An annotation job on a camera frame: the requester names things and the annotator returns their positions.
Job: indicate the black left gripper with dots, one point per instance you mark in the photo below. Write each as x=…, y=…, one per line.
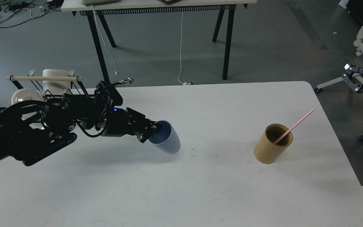
x=120, y=122

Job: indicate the blue plastic cup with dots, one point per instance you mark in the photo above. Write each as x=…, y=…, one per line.
x=165, y=138

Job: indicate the pink chopstick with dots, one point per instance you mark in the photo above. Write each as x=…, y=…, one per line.
x=293, y=127

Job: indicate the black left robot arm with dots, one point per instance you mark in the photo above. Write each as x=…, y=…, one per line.
x=33, y=130

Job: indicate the white mug in rack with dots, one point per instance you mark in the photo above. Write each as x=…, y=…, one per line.
x=55, y=87

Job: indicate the bamboo cylinder holder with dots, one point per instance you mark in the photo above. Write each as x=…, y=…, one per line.
x=266, y=150

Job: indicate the white background table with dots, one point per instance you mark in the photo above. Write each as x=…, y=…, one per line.
x=167, y=48

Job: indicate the white plate in rack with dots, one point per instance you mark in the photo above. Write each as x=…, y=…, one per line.
x=25, y=95

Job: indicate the black wire dish rack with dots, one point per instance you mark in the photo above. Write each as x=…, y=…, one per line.
x=35, y=82

